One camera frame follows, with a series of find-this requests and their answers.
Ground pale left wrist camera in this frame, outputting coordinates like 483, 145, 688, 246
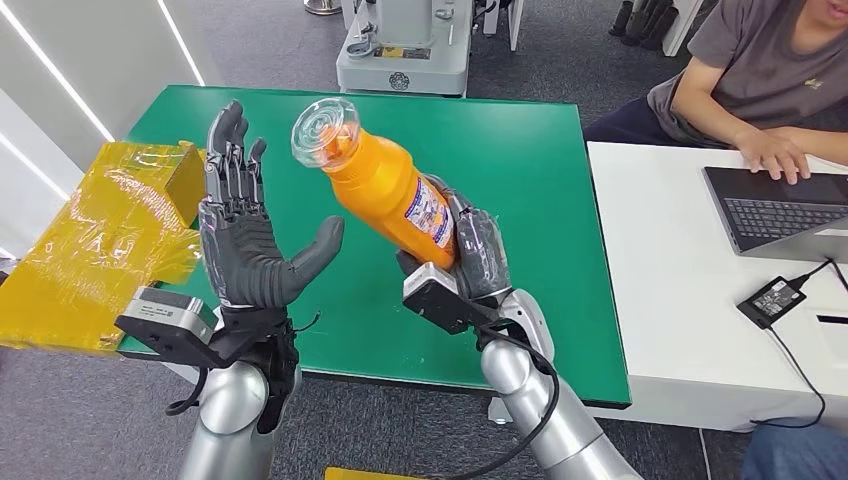
115, 286, 220, 369

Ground person's right hand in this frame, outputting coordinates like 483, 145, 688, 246
735, 127, 813, 185

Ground black boots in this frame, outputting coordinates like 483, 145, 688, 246
609, 0, 684, 51

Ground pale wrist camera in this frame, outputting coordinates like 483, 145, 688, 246
402, 262, 511, 336
115, 286, 220, 369

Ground person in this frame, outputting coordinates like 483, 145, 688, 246
582, 0, 848, 187

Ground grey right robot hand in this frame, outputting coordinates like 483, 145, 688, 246
396, 174, 513, 301

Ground black power adapter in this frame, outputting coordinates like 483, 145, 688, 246
736, 276, 808, 331

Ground white desk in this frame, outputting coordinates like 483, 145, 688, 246
586, 140, 848, 435

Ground person's leg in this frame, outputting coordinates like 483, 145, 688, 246
740, 423, 848, 480

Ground dark grey laptop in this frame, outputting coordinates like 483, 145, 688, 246
703, 165, 848, 264

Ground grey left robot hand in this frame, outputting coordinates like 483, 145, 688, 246
198, 100, 346, 310

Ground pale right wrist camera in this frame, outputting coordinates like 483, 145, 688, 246
402, 262, 511, 336

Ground black adapter cable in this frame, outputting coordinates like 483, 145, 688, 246
750, 258, 848, 431

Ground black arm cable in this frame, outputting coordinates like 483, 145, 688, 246
450, 323, 562, 480

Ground orange bottle with clear cap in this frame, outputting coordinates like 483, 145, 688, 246
291, 97, 460, 271

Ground yellow flat object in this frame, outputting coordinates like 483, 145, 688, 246
324, 466, 425, 480

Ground yellow tape-wrapped box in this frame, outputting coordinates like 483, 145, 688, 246
0, 140, 208, 356

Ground white post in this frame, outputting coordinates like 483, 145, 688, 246
506, 0, 525, 51

